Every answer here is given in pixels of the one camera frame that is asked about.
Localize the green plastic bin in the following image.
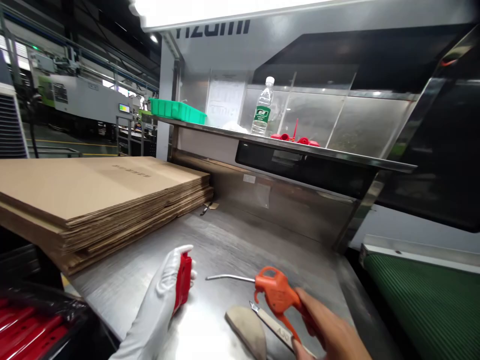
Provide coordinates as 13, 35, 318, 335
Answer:
148, 97, 208, 126

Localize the beige oval pad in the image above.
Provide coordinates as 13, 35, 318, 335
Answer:
224, 305, 268, 360

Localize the pile of red plastic parts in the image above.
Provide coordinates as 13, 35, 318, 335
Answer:
0, 298, 72, 360

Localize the person's left hand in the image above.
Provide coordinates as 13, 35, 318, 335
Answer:
127, 244, 198, 340

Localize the silver utility knife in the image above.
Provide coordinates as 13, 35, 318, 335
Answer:
248, 300, 318, 359

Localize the orange air blow gun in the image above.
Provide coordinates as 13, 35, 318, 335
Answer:
205, 266, 315, 344

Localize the stack of flat cardboard sheets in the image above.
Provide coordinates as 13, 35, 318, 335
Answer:
0, 156, 215, 277

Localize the red plastic part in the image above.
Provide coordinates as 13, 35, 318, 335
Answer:
171, 251, 193, 316

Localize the white cloth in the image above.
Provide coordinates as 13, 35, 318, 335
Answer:
221, 120, 249, 134

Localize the large grey moulding machine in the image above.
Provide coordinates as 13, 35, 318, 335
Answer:
141, 0, 480, 256

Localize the clear acrylic document holder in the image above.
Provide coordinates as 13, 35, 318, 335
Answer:
207, 68, 249, 131

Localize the person's right hand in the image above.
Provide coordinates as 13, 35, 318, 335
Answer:
291, 287, 373, 360

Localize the white and green background machine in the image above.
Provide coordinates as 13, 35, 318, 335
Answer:
28, 44, 158, 127

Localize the clear water bottle green label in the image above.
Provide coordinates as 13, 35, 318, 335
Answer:
250, 76, 276, 137

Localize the grey louvred cabinet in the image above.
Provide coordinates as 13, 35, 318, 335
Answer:
0, 84, 29, 159

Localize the green conveyor belt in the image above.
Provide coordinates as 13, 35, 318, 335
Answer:
359, 234, 480, 360

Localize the metal rack cart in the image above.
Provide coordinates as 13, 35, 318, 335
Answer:
115, 115, 157, 157

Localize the black plastic bag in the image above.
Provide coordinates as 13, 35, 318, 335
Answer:
0, 283, 122, 360

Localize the steel shelf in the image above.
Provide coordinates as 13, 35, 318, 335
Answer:
149, 114, 418, 175

